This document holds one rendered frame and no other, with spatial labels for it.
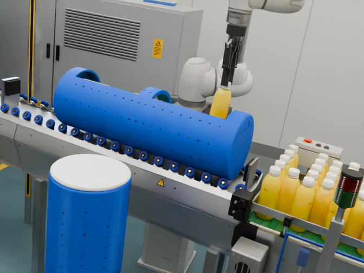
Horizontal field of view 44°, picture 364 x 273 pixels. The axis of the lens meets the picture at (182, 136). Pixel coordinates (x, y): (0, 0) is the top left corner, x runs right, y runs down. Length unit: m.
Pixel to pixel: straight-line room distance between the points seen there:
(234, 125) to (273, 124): 2.96
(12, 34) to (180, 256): 2.40
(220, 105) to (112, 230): 0.64
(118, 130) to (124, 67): 1.71
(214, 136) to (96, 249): 0.60
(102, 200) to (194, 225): 0.56
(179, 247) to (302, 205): 1.20
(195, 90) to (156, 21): 1.17
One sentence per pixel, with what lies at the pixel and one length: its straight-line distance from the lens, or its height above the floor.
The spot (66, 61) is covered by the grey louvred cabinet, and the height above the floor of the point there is 0.89.
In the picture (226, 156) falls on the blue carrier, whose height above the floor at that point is 1.10.
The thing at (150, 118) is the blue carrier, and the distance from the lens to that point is 1.83.
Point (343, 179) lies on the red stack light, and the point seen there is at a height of 1.24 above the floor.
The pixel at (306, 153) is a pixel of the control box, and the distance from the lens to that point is 2.03.
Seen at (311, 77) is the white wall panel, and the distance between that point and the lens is 4.54.
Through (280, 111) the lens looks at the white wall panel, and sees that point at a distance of 4.63.
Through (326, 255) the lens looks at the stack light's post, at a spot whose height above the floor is 0.98.
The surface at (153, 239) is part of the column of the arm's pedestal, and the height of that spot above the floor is 0.21.
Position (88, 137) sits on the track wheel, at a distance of 2.07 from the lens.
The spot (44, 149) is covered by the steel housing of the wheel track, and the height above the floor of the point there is 0.84.
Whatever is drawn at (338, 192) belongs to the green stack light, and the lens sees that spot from 1.38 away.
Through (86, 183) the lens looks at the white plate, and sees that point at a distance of 1.51.
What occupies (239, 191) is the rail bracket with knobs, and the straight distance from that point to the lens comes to 1.68.
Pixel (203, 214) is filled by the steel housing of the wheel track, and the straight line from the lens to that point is 1.86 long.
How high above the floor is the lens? 1.74
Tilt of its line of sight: 20 degrees down
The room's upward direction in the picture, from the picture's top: 9 degrees clockwise
